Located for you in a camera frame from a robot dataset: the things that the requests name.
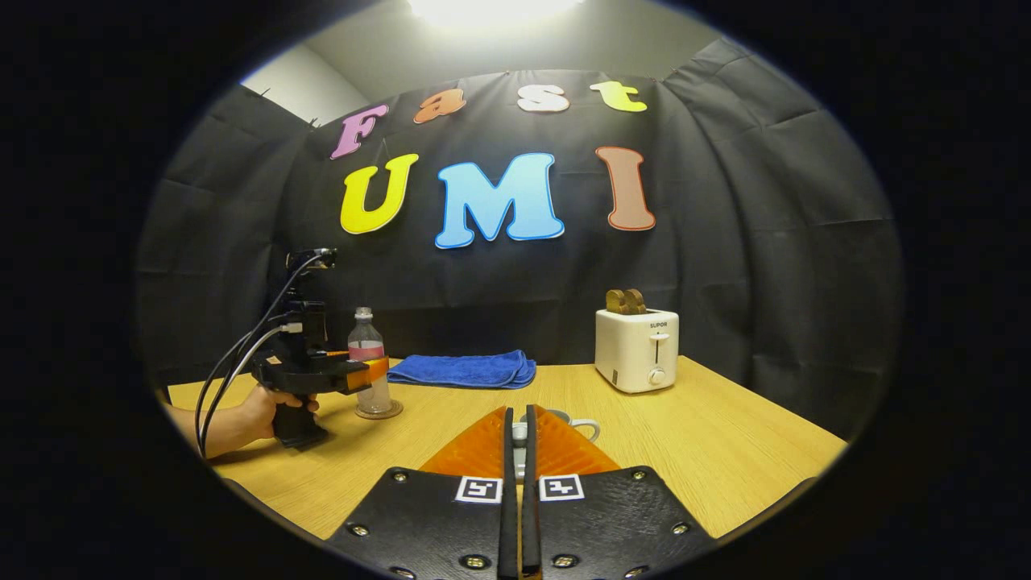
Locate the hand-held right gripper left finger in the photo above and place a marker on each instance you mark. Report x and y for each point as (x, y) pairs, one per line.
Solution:
(507, 524)

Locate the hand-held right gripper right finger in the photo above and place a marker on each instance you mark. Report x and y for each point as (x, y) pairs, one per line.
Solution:
(530, 524)

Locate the clear water bottle pink label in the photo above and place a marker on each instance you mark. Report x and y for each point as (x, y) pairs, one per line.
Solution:
(366, 342)

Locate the clear glass coaster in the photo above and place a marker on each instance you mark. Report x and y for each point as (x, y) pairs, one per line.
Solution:
(391, 412)

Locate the white teacup blue pattern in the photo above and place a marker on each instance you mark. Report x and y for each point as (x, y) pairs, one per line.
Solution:
(581, 424)

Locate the blue folded towel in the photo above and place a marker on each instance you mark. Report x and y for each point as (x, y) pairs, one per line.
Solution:
(467, 369)

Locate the white toaster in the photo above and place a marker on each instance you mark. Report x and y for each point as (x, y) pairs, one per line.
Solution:
(632, 354)

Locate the black backdrop cloth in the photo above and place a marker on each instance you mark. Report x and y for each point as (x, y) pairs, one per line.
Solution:
(765, 242)

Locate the ceiling light panel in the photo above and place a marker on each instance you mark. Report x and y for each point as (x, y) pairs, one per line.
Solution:
(491, 10)

